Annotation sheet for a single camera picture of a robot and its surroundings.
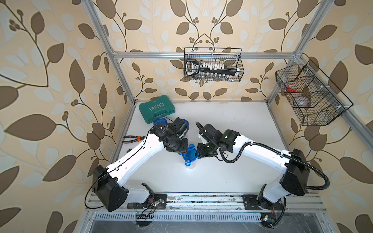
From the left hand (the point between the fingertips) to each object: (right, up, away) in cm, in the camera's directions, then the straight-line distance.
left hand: (183, 147), depth 75 cm
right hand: (+7, -4, +2) cm, 9 cm away
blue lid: (-16, +13, +18) cm, 27 cm away
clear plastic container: (+4, -9, -1) cm, 9 cm away
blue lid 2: (+4, -6, +5) cm, 8 cm away
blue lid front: (+1, +12, +37) cm, 39 cm away
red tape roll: (+61, +32, +6) cm, 69 cm away
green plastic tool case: (-23, +22, +34) cm, 46 cm away
